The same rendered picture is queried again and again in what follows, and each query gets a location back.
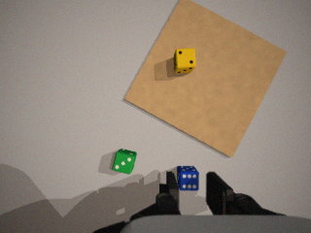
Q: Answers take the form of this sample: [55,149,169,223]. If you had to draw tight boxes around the tan square mat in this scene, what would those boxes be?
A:
[125,0,287,157]

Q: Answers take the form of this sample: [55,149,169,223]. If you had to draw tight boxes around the blue die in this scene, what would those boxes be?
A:
[177,166,199,190]

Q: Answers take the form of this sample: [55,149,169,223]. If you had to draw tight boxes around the green die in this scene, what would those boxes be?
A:
[113,149,137,175]

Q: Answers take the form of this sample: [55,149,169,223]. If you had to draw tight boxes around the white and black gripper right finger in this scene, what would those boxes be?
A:
[206,172,285,216]

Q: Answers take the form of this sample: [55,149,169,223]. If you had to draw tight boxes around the yellow die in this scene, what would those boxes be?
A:
[173,48,196,74]

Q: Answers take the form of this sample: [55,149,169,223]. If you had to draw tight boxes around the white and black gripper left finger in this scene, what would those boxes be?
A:
[92,171,181,233]

